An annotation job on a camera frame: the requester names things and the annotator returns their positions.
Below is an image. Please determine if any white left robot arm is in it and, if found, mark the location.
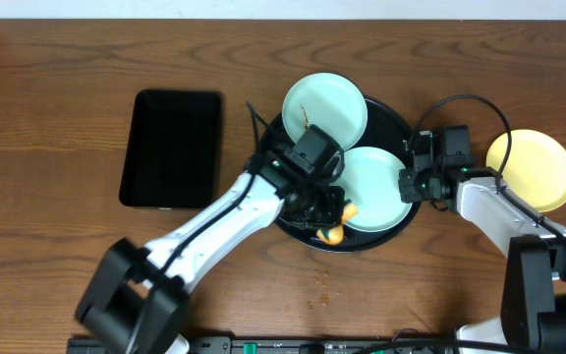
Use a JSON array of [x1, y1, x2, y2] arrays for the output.
[[75, 156, 289, 353]]

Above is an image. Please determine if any yellow plate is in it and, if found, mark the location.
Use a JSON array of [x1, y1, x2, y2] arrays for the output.
[[502, 129, 566, 212]]

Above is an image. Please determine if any round black tray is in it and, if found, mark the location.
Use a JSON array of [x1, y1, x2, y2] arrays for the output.
[[282, 98, 421, 253]]

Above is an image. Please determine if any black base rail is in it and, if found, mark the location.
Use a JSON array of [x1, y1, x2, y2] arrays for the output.
[[65, 335, 461, 354]]

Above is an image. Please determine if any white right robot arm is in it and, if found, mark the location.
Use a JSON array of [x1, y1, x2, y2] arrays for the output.
[[399, 150, 566, 353]]

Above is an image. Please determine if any rectangular black tray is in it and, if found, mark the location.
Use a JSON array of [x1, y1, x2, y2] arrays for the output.
[[118, 88, 222, 209]]

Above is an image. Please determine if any light blue plate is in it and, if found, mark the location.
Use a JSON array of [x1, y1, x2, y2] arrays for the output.
[[282, 73, 368, 150]]

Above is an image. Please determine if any green and yellow sponge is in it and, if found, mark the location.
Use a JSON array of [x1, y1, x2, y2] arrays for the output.
[[315, 200, 359, 246]]

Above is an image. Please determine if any pale green plate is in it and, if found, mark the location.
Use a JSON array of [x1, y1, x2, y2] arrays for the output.
[[334, 147, 412, 232]]

